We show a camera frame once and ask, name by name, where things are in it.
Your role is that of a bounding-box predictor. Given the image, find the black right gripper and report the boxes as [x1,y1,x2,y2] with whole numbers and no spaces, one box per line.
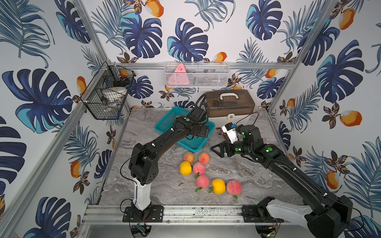
[210,136,253,158]

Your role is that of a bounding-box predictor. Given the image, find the teal plastic basket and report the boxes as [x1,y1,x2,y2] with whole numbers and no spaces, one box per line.
[154,107,215,152]

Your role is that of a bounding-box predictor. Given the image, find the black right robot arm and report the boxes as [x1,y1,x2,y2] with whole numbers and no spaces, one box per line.
[211,123,353,238]

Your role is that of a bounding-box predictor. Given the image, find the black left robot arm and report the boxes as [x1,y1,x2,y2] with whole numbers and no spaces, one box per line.
[129,106,209,211]

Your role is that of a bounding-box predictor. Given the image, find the small brown tool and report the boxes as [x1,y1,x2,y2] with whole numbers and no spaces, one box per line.
[216,128,228,139]

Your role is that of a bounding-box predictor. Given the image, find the orange pink peach back middle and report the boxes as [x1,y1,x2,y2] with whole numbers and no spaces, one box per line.
[198,152,210,164]

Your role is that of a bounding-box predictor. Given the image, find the orange pink peach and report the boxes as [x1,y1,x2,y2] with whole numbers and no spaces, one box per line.
[198,152,210,164]
[183,152,194,163]

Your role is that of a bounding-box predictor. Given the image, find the brown lidded storage box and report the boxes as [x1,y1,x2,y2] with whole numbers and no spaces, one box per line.
[204,90,256,128]

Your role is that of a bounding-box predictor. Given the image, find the yellow peach front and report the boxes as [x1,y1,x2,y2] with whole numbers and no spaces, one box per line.
[209,178,226,195]

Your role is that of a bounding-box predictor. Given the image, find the yellow peach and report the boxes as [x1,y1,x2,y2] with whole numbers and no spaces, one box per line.
[209,178,226,195]
[180,161,192,176]

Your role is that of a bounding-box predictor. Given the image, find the pink peach front right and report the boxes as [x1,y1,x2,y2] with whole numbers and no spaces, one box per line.
[226,180,242,199]

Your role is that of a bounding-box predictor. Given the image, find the orange pink peach back left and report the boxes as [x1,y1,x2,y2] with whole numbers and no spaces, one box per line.
[183,152,194,163]

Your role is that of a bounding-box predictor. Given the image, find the pink peach front centre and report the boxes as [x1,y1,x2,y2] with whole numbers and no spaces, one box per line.
[195,175,209,192]

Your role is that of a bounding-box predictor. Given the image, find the pink triangle card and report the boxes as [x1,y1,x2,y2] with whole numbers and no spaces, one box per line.
[167,63,190,86]

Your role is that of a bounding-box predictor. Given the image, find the yellow peach middle left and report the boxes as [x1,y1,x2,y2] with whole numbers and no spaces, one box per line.
[180,161,192,176]

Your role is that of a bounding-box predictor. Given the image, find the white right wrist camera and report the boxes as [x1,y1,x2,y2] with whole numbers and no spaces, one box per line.
[222,123,238,143]

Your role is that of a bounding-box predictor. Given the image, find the clear wall shelf tray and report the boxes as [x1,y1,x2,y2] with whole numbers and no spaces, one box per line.
[164,62,230,88]

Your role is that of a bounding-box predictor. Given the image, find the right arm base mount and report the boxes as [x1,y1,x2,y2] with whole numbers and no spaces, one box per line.
[241,205,284,223]

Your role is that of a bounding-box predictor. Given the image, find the black wire wall basket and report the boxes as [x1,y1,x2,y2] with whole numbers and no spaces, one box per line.
[80,62,136,120]

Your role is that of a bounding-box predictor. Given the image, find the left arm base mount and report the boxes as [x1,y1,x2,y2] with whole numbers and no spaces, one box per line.
[123,205,164,223]

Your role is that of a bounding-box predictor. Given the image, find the aluminium front rail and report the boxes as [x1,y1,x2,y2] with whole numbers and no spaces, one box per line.
[82,200,312,227]

